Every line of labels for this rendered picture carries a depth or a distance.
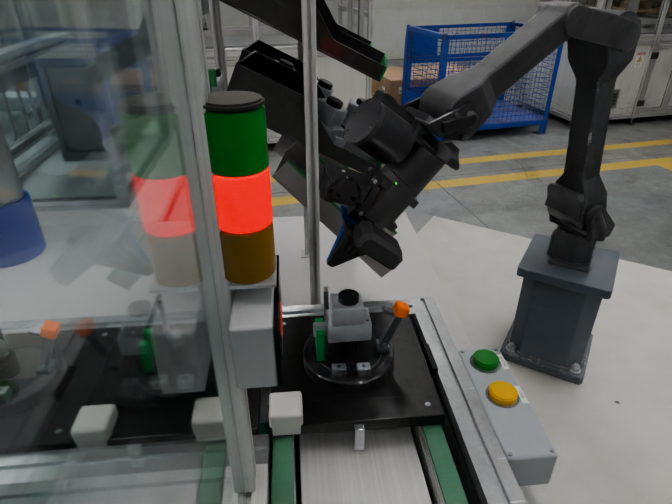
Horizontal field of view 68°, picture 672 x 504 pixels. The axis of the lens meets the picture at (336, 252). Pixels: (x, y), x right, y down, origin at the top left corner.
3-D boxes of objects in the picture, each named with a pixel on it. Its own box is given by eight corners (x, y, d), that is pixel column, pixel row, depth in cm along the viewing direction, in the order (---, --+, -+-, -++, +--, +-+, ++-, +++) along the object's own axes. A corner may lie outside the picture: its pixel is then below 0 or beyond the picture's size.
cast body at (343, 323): (367, 322, 77) (368, 284, 74) (371, 340, 74) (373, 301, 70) (312, 325, 77) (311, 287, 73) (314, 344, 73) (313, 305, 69)
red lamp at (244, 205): (273, 207, 46) (269, 156, 44) (272, 233, 42) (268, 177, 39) (218, 210, 46) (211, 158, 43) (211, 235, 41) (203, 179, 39)
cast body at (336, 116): (339, 144, 90) (356, 109, 87) (324, 145, 87) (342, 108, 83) (307, 120, 93) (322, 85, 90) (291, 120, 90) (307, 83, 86)
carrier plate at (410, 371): (406, 318, 90) (407, 309, 89) (444, 424, 70) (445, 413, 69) (272, 326, 88) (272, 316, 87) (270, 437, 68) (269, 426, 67)
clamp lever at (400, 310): (387, 340, 78) (408, 302, 75) (389, 349, 76) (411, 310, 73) (366, 335, 77) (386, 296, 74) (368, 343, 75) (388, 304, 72)
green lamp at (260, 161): (269, 155, 44) (265, 97, 41) (268, 176, 39) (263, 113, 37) (211, 157, 43) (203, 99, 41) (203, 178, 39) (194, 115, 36)
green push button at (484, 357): (492, 357, 81) (494, 347, 80) (501, 374, 78) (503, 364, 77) (468, 358, 81) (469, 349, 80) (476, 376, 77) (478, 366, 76)
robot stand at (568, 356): (591, 339, 99) (620, 252, 89) (581, 386, 88) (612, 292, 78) (516, 317, 106) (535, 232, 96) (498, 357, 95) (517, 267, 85)
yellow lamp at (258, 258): (276, 254, 49) (273, 208, 46) (276, 283, 44) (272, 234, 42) (224, 257, 48) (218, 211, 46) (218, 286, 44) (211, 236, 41)
